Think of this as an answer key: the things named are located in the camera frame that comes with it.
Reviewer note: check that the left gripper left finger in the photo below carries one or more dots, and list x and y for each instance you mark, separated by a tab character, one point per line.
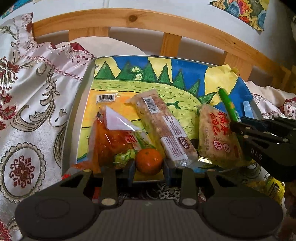
114	181

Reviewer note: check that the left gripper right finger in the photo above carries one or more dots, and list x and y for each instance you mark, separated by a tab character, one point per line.
188	182

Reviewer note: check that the yellow snack packet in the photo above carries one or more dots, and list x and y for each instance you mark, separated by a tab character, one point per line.
275	189

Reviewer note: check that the green sausage stick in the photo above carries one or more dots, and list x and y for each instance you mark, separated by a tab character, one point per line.
229	105

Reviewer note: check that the nut bar clear wrapper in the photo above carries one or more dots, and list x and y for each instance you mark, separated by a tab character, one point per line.
164	129

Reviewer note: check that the rice cracker snack bag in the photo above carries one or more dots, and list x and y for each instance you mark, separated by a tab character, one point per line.
217	142

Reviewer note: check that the small orange tangerine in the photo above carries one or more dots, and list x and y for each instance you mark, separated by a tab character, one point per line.
149	161

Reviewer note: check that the orange-red snack bag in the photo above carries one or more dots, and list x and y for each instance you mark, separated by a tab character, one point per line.
107	138

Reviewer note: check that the white green seaweed snack bag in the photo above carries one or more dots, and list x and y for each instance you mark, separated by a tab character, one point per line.
138	143

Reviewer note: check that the dark dried snack clear packet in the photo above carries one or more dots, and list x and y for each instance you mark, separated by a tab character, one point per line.
103	100

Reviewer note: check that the metal tray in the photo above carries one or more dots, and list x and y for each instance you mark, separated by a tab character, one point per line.
76	120

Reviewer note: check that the dinosaur drawing paper liner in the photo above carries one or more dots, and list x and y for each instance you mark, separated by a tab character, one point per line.
161	81

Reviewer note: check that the floral satin bedspread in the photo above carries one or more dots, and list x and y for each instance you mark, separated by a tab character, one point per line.
48	107

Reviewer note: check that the white pillow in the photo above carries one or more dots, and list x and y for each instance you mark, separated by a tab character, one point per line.
104	46

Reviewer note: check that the wooden bed rail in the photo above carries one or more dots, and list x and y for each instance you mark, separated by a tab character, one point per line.
97	22

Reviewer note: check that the landscape wall drawing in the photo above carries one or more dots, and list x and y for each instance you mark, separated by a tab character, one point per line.
252	12

